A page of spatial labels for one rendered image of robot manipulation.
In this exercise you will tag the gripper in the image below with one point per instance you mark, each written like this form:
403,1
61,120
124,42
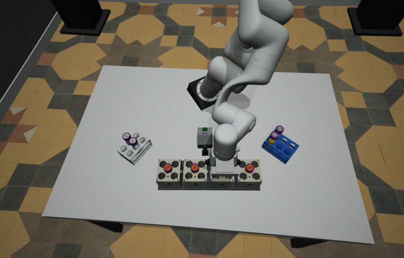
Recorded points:
212,160

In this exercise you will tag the beige bucket adapter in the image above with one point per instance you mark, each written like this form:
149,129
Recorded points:
195,180
169,180
252,180
221,181

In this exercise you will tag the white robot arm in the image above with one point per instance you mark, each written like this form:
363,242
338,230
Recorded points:
256,46

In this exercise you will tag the blue tube rack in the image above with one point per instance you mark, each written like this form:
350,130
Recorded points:
281,150

